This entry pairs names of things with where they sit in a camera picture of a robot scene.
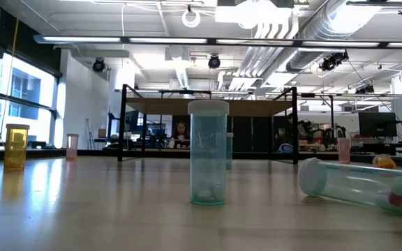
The pink medicine bottle white cap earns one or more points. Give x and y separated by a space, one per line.
72 148
343 151

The orange medicine bottle white cap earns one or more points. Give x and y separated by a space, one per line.
384 162
16 150

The teal medicine bottle white pills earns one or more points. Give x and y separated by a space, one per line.
208 157

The teal medicine bottle red pill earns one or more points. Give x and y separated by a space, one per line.
354 184

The person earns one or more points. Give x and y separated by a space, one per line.
286 130
180 136

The black overhead light bar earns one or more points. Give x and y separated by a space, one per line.
82 39

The black computer monitor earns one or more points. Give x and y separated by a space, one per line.
377 124

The large window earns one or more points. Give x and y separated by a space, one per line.
23 104

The wooden shelf black metal frame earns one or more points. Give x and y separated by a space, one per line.
250 108

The black ceiling camera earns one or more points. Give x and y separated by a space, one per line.
333 61
98 65
214 61
365 89

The silver ventilation duct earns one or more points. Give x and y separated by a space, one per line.
326 28

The black aluminium table frame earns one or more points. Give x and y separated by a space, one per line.
30 153

